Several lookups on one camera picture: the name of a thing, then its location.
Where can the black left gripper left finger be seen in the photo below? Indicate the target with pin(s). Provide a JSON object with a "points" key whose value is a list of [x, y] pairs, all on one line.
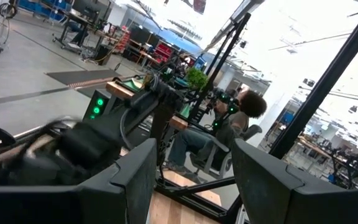
{"points": [[89, 205]]}

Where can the thin black frame post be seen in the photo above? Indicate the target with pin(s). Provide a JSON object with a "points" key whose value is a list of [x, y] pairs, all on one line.
{"points": [[225, 53]]}

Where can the thick black frame post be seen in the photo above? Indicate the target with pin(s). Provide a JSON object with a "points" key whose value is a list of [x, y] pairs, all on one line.
{"points": [[322, 84]]}

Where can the green leafy plant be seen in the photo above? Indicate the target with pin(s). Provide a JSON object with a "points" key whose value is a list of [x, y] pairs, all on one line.
{"points": [[196, 78]]}

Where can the dark floor mat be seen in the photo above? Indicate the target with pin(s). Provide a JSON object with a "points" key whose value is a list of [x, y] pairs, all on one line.
{"points": [[82, 76]]}

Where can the robot arm with green lights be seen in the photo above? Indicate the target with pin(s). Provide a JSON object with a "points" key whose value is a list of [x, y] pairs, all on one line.
{"points": [[228, 109]]}

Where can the person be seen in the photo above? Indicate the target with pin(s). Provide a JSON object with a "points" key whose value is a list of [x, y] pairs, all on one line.
{"points": [[228, 133]]}

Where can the grey office chair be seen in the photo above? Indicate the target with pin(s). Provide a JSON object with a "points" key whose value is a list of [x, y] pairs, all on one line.
{"points": [[250, 132]]}

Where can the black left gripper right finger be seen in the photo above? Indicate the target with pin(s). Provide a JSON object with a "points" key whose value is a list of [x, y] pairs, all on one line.
{"points": [[291, 202]]}

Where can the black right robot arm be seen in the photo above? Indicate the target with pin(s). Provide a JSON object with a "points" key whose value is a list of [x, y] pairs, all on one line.
{"points": [[163, 93]]}

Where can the red storage bins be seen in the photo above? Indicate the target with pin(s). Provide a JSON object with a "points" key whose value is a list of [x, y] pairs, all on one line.
{"points": [[164, 52]]}

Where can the computer tower green lights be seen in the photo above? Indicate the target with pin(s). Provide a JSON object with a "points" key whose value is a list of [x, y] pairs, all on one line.
{"points": [[96, 105]]}

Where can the black frame base rail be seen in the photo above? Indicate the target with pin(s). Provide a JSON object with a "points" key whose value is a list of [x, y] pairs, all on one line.
{"points": [[194, 189]]}

